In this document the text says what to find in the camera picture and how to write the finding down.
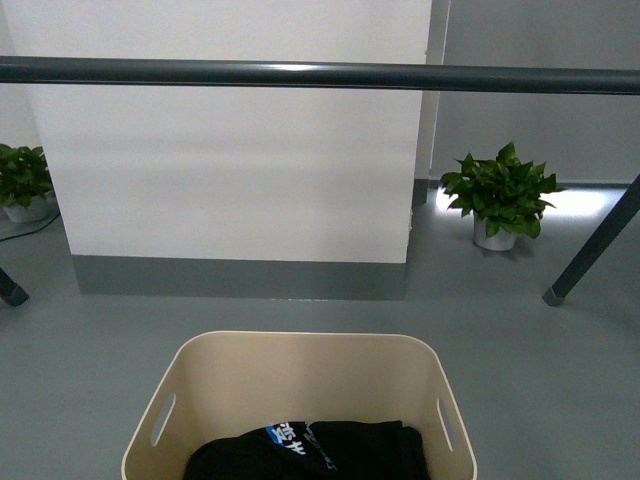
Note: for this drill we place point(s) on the beige plastic laundry hamper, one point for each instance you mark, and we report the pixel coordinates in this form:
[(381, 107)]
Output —
[(222, 384)]

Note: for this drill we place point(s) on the dark grey clothes rack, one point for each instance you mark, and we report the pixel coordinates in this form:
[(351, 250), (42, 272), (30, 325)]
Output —
[(270, 278)]

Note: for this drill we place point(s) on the green potted plant right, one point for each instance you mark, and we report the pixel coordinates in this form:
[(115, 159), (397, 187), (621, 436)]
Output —
[(504, 195)]

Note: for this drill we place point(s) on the green potted plant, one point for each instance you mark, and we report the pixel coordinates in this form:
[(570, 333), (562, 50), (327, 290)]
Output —
[(504, 195), (25, 183)]

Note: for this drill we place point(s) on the black printed t-shirt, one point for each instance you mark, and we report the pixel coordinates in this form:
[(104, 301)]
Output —
[(314, 450)]

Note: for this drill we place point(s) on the green potted plant left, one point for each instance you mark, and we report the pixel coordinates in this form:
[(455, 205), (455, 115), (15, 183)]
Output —
[(25, 183)]

